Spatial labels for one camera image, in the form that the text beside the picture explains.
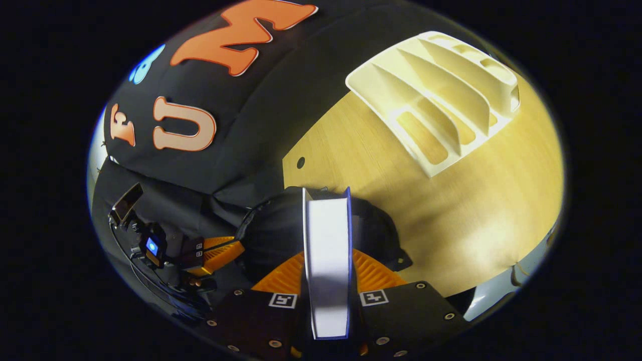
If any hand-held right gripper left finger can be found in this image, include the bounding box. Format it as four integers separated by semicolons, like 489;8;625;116
202;251;314;359

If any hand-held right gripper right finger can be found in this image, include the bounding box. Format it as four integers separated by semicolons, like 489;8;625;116
350;249;473;359

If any black schoolbag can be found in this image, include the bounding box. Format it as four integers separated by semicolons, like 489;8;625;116
236;186;413;289

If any blue cover book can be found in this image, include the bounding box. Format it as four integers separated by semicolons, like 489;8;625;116
302;187;354;341

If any white plastic bookshelf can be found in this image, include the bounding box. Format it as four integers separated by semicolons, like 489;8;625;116
345;31;521;178

